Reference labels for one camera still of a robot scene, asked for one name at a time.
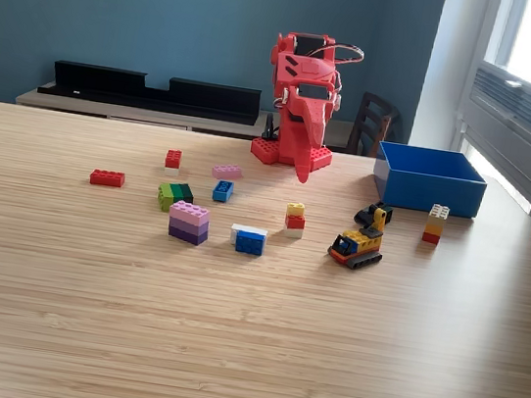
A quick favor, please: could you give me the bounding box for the green brick stack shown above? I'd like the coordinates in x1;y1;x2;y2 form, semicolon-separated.
154;179;196;217

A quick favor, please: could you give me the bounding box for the small blue brick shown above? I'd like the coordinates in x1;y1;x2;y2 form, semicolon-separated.
211;179;235;204

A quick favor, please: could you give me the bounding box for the black shelf unit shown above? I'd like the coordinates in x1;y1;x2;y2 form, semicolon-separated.
35;57;265;127

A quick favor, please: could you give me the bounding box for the purple and pink brick stack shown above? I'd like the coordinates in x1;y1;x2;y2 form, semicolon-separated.
165;199;213;248

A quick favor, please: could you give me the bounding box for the blue plastic bin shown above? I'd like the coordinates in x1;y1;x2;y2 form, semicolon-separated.
368;140;492;222

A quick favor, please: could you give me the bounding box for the flat red brick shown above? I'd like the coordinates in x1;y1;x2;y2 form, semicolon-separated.
88;168;126;190

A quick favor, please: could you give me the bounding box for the small yellow toy digger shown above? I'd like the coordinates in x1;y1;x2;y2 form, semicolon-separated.
324;200;390;274

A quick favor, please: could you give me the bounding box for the pale wooden sideboard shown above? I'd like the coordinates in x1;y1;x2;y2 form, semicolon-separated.
15;75;357;155

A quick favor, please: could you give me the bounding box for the dark wooden chair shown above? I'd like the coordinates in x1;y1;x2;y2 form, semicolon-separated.
344;89;404;162

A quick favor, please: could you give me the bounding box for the red and white brick stack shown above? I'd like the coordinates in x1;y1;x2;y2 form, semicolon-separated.
162;147;184;178

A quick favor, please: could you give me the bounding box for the yellow red white brick stack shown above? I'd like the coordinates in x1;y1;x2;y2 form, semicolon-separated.
282;201;310;241

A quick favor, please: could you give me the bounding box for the dark green brick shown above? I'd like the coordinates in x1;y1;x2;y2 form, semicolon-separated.
360;198;396;228

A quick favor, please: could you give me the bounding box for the white yellow red brick tower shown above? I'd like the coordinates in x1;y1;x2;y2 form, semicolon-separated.
420;202;452;247

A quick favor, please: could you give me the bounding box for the blue and white brick pair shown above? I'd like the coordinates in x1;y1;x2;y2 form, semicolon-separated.
226;223;269;258

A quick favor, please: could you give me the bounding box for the grey wall heater unit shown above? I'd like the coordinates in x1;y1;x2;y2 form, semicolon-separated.
448;58;531;198

